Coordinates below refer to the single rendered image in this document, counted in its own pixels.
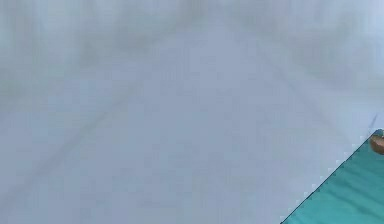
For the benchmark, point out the teal table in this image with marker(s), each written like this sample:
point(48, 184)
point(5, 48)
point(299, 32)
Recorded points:
point(353, 193)

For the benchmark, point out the brown round object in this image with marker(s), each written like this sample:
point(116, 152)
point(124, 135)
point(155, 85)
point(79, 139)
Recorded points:
point(379, 144)

